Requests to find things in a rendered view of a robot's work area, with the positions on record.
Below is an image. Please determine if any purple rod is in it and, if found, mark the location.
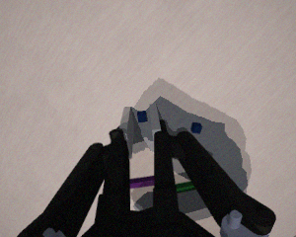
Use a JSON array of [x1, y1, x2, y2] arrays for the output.
[[130, 176, 154, 189]]

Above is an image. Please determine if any small blue cube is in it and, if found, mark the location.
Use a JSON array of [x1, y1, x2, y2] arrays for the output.
[[191, 122, 202, 133], [137, 111, 147, 122]]

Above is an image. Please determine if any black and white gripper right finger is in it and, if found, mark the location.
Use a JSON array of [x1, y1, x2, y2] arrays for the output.
[[149, 103, 276, 237]]

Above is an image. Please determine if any green rod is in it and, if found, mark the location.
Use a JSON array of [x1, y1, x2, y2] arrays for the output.
[[176, 181, 196, 194]]

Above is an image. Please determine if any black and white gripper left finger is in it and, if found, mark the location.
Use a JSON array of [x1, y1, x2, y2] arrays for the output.
[[17, 107, 134, 237]]

